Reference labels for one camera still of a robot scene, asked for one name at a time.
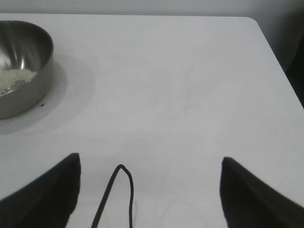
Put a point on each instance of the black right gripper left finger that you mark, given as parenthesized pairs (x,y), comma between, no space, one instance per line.
(40,202)

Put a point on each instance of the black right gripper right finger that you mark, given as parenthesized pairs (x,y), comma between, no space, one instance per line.
(256,204)

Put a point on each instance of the white rice grains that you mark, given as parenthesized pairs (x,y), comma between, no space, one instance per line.
(16,77)

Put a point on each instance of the large stainless steel bowl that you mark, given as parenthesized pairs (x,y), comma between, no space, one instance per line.
(23,40)

